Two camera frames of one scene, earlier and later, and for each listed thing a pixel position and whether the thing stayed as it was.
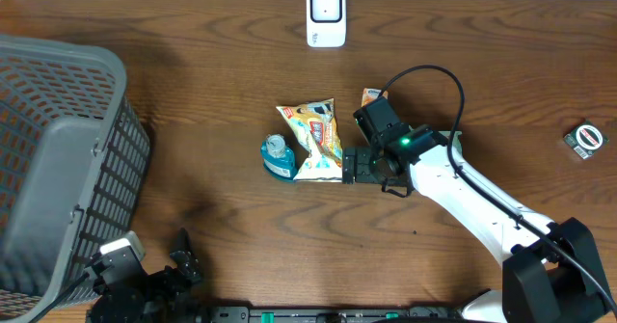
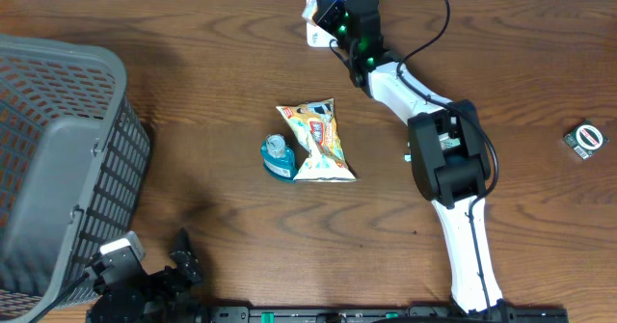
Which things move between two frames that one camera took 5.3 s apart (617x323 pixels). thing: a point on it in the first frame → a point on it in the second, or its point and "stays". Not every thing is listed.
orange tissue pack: (370, 94) → (310, 7)
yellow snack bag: (316, 126) stays
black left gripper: (188, 262) stays
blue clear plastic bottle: (279, 161) stays
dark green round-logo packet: (586, 139) stays
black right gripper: (360, 174) → (322, 13)
